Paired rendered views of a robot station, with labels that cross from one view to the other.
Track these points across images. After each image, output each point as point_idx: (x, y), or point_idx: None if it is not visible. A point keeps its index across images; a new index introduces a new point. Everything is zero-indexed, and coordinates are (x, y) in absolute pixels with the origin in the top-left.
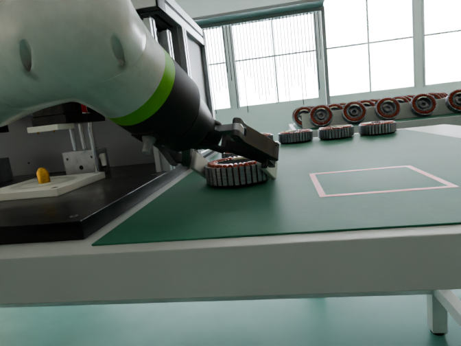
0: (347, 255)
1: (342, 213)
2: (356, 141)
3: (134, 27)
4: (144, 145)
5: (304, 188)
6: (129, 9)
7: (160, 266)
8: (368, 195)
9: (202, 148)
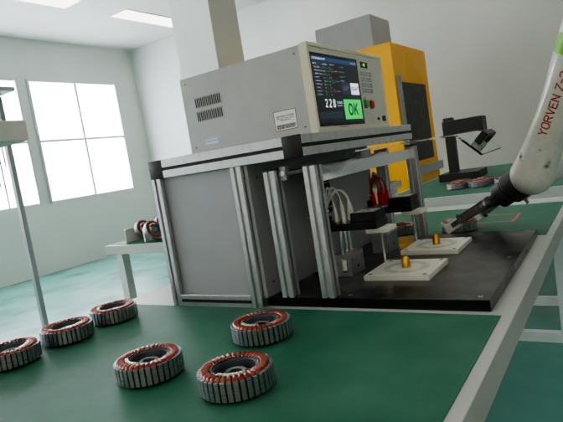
0: (562, 223)
1: (539, 218)
2: None
3: None
4: (528, 200)
5: (495, 223)
6: None
7: (557, 234)
8: (519, 218)
9: (496, 207)
